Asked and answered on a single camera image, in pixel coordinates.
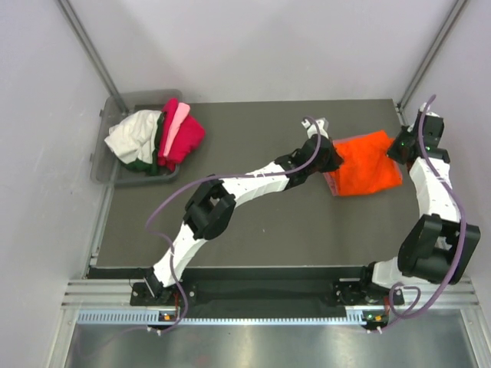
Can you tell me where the orange t shirt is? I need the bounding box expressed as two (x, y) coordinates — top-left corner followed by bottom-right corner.
(329, 130), (403, 197)

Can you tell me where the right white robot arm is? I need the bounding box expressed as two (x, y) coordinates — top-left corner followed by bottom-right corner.
(358, 103), (481, 304)

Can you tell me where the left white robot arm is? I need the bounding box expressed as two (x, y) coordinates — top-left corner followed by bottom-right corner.
(143, 117), (343, 304)

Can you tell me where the magenta t shirt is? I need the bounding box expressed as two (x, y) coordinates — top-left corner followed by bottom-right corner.
(157, 98), (206, 171)

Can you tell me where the light pink t shirt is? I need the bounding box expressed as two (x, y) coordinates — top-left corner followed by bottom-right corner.
(163, 103), (190, 158)

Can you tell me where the dark green t shirt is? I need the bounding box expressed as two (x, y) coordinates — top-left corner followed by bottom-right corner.
(120, 112), (163, 176)

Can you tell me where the white t shirt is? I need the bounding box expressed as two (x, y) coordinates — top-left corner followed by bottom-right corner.
(104, 110), (162, 164)

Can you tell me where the grey plastic bin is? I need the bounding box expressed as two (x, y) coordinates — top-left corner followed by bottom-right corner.
(91, 89), (183, 187)

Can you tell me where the right aluminium frame post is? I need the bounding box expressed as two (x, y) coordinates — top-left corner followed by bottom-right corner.
(396, 0), (470, 114)

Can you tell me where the aluminium frame post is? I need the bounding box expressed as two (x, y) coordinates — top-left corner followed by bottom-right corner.
(55, 0), (129, 114)
(396, 0), (470, 114)

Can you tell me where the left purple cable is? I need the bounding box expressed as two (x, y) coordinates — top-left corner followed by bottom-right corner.
(145, 117), (327, 334)

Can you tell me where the purple cable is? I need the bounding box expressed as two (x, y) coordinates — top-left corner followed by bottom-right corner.
(383, 94), (468, 334)
(145, 117), (327, 334)

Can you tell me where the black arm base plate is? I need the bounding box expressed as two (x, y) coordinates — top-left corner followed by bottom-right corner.
(130, 264), (389, 317)

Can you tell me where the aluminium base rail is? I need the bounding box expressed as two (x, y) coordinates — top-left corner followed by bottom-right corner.
(61, 277), (480, 309)

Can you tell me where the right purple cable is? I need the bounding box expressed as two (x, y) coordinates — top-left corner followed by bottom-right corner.
(383, 94), (468, 334)

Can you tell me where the slotted grey cable duct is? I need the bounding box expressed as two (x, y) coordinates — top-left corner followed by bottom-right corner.
(77, 308), (387, 327)

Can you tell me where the left aluminium frame post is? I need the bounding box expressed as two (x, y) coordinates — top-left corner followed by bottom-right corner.
(55, 0), (129, 114)

